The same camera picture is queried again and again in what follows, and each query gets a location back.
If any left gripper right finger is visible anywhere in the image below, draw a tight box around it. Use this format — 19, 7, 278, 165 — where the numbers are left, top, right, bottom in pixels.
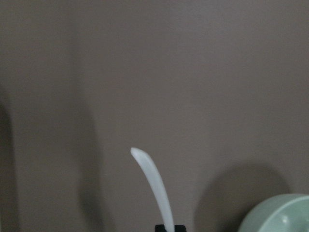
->
174, 225, 186, 232

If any white ceramic spoon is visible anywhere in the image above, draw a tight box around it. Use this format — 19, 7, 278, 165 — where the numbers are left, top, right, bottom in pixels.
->
130, 147, 175, 232

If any mint green bowl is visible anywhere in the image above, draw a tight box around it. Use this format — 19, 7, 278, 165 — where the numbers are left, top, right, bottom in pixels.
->
238, 194, 309, 232

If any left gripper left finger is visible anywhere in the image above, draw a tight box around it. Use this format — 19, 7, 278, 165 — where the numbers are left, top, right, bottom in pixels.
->
154, 224, 167, 232

